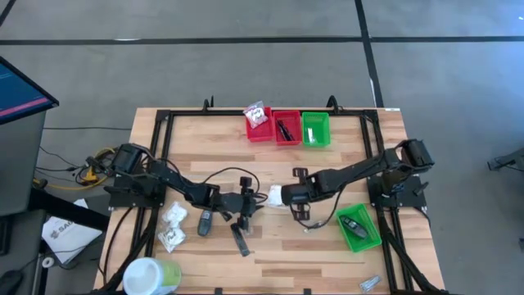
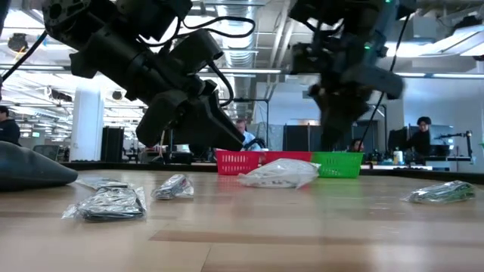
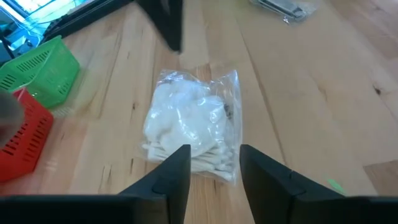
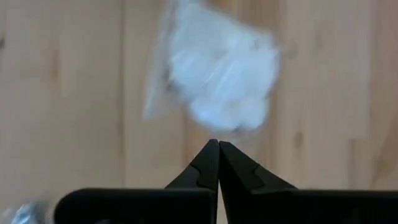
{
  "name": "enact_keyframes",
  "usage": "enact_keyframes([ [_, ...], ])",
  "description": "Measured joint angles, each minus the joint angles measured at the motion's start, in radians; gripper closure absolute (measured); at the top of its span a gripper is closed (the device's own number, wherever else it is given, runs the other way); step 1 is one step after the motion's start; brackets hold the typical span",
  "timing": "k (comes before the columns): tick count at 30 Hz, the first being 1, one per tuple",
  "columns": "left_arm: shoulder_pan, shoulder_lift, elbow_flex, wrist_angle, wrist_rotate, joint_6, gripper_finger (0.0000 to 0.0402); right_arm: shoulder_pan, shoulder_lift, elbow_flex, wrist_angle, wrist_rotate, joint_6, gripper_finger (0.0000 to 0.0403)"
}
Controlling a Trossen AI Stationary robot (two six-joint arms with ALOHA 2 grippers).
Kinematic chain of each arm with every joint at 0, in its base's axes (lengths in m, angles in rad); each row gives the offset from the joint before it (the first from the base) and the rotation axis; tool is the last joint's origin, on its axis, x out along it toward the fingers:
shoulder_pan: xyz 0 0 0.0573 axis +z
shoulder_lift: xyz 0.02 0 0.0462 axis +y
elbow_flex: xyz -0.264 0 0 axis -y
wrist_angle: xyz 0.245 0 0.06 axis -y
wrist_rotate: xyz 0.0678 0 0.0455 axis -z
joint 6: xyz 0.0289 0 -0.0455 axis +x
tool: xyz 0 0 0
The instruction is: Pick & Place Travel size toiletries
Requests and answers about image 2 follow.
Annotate grey computer monitor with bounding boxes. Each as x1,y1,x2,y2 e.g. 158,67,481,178
427,124,455,147

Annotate white pillar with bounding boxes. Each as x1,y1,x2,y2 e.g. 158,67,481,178
70,88,105,162

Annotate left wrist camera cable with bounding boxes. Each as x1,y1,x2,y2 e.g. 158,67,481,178
138,15,257,107

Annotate small flat clear bag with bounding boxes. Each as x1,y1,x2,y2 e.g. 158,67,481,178
74,178,132,190

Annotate bag of green parts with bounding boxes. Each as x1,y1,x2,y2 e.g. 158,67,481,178
399,180,477,206

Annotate green plastic basket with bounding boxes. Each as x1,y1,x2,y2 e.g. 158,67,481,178
310,151,365,179

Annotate dark grey rounded object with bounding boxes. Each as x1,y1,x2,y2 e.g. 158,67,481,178
0,141,79,193

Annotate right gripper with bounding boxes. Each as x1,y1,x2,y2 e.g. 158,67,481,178
321,33,404,150

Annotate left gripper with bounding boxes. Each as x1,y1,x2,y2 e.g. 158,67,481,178
70,28,245,151

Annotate metal tool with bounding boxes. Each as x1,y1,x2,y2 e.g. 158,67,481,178
150,173,195,200

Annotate black frame stand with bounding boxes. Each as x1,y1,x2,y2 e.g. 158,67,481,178
230,97,270,148

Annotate black comb in clear bag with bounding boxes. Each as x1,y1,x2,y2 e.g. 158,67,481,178
61,187,147,223

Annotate person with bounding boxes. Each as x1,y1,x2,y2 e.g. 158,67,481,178
349,138,367,153
234,119,262,151
406,116,435,156
0,105,21,146

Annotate red plastic basket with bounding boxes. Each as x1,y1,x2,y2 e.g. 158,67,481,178
215,150,262,176
260,150,314,164

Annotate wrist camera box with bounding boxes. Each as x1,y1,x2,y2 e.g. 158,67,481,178
290,41,322,75
169,29,225,73

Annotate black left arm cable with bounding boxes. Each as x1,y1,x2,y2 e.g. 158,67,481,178
0,29,50,82

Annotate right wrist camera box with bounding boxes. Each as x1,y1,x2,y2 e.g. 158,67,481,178
290,41,322,75

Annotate silver spiral air duct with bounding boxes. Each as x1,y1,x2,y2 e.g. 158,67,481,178
216,0,259,114

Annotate clear bag of cotton balls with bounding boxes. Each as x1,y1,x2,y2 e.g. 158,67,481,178
237,158,321,190

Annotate long ceiling light bar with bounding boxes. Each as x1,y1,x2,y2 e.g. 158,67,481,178
0,64,484,79

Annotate black ceiling device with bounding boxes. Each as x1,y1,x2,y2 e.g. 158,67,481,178
7,32,29,53

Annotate black cabinet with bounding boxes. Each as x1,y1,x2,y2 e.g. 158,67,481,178
100,125,126,163

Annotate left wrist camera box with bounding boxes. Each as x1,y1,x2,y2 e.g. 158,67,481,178
169,29,225,73

